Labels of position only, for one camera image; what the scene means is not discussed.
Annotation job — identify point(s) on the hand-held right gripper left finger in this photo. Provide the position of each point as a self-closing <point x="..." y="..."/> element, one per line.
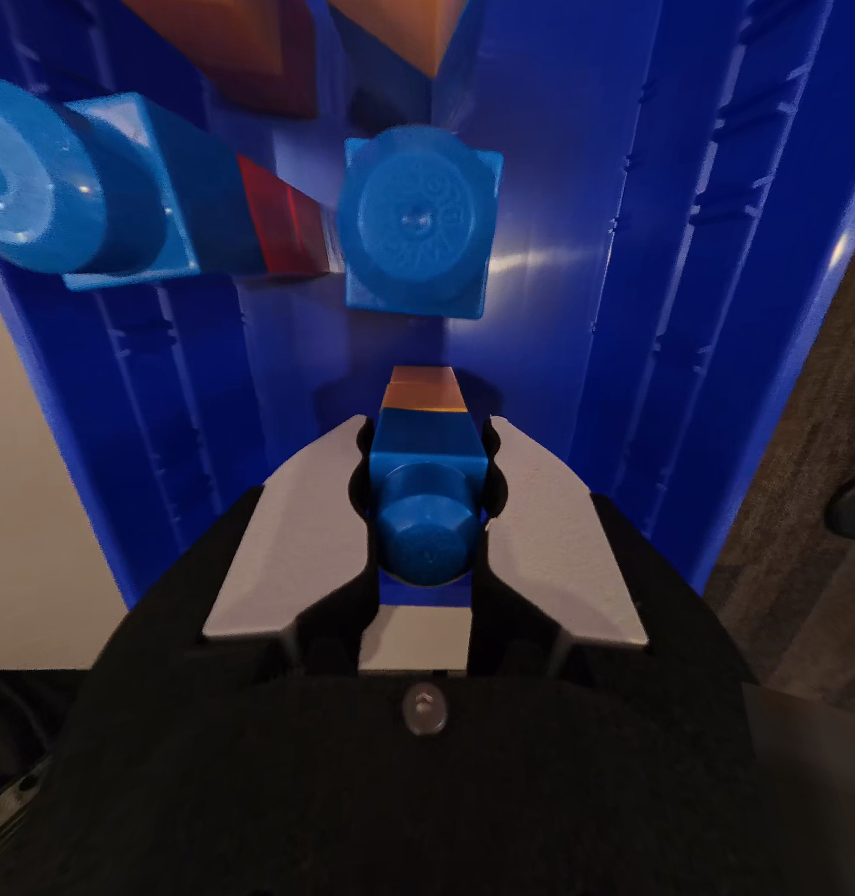
<point x="287" y="546"/>

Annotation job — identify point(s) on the blue toy block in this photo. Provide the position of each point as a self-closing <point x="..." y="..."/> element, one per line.
<point x="427" y="518"/>
<point x="413" y="224"/>
<point x="119" y="189"/>

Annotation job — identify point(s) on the orange toy block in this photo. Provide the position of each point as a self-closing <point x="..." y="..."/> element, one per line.
<point x="422" y="374"/>
<point x="224" y="42"/>
<point x="424" y="399"/>
<point x="399" y="28"/>

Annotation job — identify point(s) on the blue plastic bin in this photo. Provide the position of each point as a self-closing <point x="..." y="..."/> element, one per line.
<point x="574" y="210"/>

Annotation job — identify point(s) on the red toy block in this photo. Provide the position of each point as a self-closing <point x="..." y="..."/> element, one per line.
<point x="287" y="224"/>

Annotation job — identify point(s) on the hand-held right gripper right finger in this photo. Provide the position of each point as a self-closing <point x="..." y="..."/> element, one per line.
<point x="560" y="553"/>

